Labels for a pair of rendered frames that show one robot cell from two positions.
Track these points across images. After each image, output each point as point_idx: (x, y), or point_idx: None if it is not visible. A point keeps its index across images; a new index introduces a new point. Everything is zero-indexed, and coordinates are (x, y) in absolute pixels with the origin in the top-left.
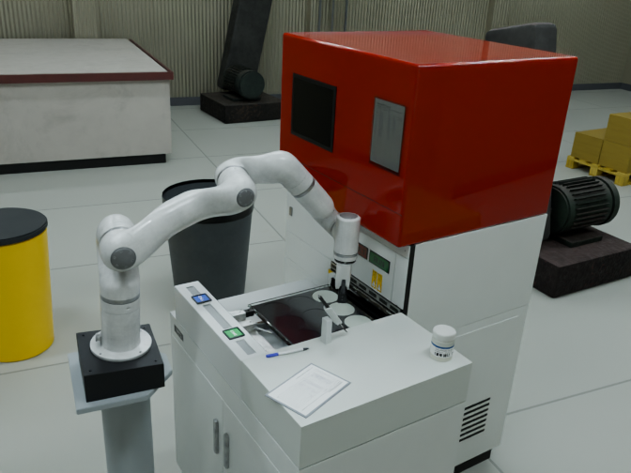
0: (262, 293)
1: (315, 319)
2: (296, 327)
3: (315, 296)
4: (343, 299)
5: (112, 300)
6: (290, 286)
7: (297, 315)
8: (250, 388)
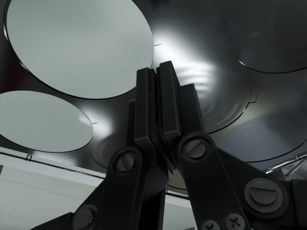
0: (83, 177)
1: (224, 101)
2: (288, 125)
3: (69, 145)
4: (197, 100)
5: None
6: (18, 161)
7: (216, 142)
8: None
